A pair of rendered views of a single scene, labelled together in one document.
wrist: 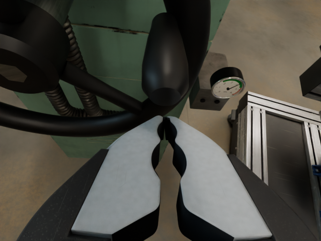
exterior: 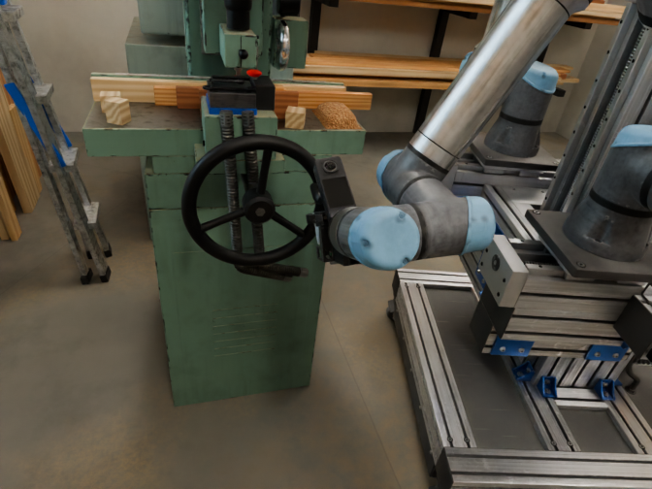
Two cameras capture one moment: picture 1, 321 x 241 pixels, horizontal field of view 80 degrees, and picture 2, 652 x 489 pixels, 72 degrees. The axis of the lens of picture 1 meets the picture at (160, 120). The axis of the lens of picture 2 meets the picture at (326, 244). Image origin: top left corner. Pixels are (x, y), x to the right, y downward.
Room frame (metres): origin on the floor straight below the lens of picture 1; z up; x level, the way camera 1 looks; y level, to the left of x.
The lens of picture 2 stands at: (-0.67, 0.07, 1.24)
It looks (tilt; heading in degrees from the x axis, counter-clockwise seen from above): 33 degrees down; 353
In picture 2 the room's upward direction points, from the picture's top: 7 degrees clockwise
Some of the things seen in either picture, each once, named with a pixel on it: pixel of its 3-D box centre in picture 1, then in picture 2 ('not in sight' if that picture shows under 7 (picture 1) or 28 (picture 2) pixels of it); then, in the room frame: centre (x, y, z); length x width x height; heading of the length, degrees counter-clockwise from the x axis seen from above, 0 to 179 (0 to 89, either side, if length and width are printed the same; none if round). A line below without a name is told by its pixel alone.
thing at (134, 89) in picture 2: not in sight; (228, 92); (0.45, 0.22, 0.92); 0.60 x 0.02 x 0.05; 103
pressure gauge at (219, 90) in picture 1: (224, 84); not in sight; (0.29, -0.10, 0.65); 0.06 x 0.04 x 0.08; 103
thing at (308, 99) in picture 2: not in sight; (269, 98); (0.45, 0.12, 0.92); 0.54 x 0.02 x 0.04; 103
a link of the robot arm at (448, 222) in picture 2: not in sight; (440, 220); (-0.16, -0.14, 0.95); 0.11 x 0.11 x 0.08; 12
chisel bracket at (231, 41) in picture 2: not in sight; (238, 48); (0.45, 0.20, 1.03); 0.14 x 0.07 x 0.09; 13
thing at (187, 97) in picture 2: not in sight; (230, 98); (0.41, 0.21, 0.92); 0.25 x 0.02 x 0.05; 103
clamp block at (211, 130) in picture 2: not in sight; (238, 127); (0.24, 0.18, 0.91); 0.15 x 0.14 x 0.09; 103
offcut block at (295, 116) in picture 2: not in sight; (295, 117); (0.33, 0.06, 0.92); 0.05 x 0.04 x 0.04; 175
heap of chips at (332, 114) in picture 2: not in sight; (337, 112); (0.40, -0.04, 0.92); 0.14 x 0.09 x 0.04; 13
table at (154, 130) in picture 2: not in sight; (234, 133); (0.32, 0.19, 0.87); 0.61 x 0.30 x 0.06; 103
